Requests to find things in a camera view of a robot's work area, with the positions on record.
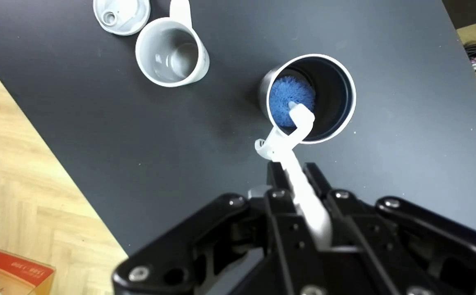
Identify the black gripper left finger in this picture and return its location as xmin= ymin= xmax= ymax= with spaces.
xmin=111 ymin=161 xmax=318 ymax=295

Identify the round translucent bottle lid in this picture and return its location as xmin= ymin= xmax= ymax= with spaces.
xmin=91 ymin=0 xmax=152 ymax=38

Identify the white ceramic mug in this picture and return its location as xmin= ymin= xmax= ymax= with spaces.
xmin=132 ymin=0 xmax=211 ymax=90

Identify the red cardboard box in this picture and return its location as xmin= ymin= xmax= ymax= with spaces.
xmin=0 ymin=243 xmax=57 ymax=295

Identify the white brush with blue sponge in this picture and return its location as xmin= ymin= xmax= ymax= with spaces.
xmin=252 ymin=74 xmax=334 ymax=249

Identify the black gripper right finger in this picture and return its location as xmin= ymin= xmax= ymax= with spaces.
xmin=303 ymin=163 xmax=476 ymax=295

